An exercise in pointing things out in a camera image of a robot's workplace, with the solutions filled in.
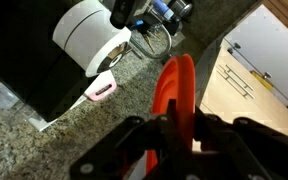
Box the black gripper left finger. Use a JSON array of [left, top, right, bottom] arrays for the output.
[[70, 112, 191, 180]]

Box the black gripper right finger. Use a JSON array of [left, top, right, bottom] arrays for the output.
[[194, 107, 288, 180]]

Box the orange square lid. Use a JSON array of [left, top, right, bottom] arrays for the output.
[[145, 53, 197, 176]]

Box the pink white small device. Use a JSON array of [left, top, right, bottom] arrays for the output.
[[70, 70, 117, 109]]

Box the white toaster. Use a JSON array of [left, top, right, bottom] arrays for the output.
[[52, 0, 131, 77]]

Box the clear plastic bottle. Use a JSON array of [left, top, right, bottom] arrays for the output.
[[0, 63, 38, 128]]

